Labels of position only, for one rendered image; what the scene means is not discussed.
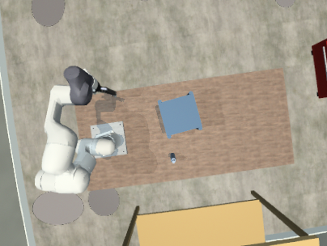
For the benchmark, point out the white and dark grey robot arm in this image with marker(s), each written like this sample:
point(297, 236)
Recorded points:
point(62, 142)

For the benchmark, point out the grey-blue bottle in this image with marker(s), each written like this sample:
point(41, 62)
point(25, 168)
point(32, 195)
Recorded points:
point(173, 157)

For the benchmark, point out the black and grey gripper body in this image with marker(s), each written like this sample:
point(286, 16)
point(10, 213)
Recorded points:
point(98, 88)

